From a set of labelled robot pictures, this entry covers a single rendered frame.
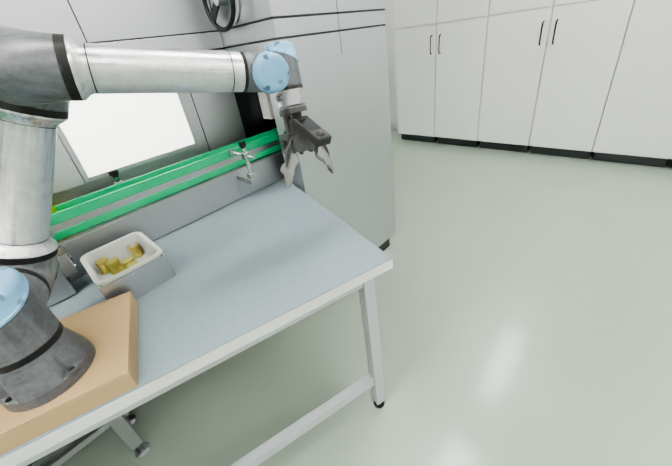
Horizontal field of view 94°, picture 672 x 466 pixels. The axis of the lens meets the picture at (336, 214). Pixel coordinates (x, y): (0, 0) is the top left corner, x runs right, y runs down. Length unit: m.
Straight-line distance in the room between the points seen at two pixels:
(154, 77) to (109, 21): 0.82
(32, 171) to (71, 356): 0.36
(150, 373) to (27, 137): 0.51
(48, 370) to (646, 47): 3.74
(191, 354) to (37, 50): 0.60
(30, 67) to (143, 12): 0.89
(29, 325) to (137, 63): 0.49
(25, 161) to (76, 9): 0.74
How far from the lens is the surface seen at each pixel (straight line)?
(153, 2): 1.52
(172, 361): 0.82
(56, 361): 0.83
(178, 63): 0.65
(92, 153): 1.40
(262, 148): 1.47
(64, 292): 1.21
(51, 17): 1.42
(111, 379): 0.80
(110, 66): 0.65
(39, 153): 0.81
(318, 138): 0.78
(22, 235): 0.86
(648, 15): 3.56
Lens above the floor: 1.31
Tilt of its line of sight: 29 degrees down
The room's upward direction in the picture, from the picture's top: 9 degrees counter-clockwise
